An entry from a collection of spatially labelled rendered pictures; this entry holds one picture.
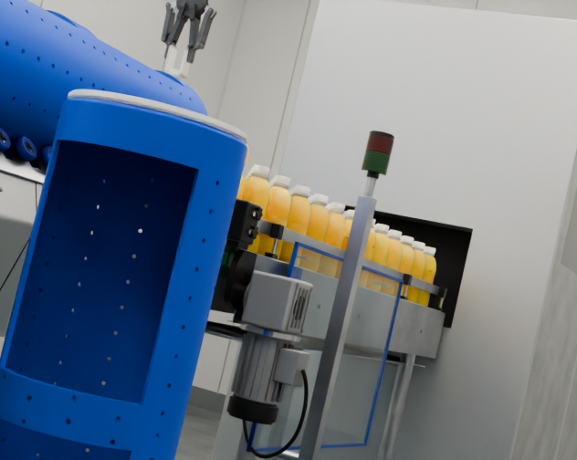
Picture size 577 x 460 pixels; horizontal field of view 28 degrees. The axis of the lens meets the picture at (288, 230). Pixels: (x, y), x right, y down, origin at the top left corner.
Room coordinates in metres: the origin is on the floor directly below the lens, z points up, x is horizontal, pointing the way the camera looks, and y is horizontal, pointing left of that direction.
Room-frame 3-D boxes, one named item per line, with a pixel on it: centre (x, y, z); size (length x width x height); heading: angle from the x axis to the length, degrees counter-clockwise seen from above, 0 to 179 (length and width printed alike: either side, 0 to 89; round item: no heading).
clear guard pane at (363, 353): (3.04, -0.19, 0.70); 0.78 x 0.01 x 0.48; 155
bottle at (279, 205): (2.79, 0.04, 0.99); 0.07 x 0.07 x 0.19
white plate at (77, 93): (1.72, 0.23, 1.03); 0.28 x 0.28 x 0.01
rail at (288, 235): (3.29, -0.24, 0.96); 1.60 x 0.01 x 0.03; 155
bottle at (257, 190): (2.67, 0.09, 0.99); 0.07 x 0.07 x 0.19
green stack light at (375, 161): (2.77, -0.17, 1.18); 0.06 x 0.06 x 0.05
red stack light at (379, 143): (2.77, -0.17, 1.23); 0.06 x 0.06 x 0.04
